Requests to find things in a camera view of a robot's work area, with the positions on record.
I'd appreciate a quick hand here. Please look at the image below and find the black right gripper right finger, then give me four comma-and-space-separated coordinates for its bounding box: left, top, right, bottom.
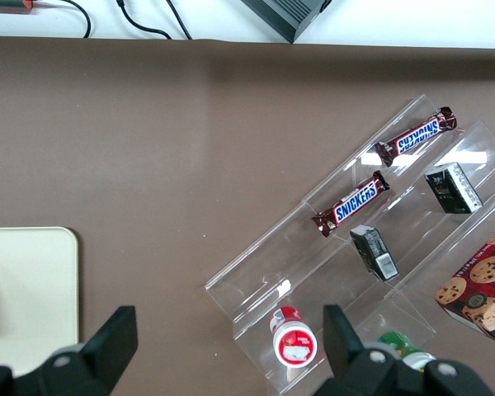
317, 304, 401, 396

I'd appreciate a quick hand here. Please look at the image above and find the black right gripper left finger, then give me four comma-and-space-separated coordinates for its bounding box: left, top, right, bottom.
14, 304, 139, 396

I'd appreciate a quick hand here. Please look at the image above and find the cream plastic tray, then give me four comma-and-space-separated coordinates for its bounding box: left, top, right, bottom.
0, 226, 80, 375

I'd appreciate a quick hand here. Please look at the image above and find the red white yogurt cup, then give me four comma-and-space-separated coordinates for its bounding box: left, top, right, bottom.
267, 305, 318, 368

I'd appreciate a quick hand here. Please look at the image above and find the small black carton box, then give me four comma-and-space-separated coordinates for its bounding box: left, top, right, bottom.
423, 161, 484, 215
349, 224, 398, 282

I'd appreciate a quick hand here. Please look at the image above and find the clear acrylic stepped stand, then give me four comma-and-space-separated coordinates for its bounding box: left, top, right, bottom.
205, 94, 495, 396

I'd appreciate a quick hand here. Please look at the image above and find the Snickers chocolate bar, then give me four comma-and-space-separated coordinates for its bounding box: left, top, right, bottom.
373, 106, 459, 167
311, 170, 391, 239

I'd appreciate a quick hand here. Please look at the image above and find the red cookie box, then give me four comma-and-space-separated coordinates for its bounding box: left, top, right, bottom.
434, 219, 495, 343

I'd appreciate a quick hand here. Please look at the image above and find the black ribbed device box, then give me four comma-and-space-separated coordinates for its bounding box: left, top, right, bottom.
239, 0, 336, 45

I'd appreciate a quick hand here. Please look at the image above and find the orange tipped tool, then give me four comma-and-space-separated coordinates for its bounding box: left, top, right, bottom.
0, 0, 39, 12

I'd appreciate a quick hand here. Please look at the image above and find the black thin cable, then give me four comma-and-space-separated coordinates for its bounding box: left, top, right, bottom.
32, 0, 92, 40
166, 0, 193, 41
115, 0, 173, 41

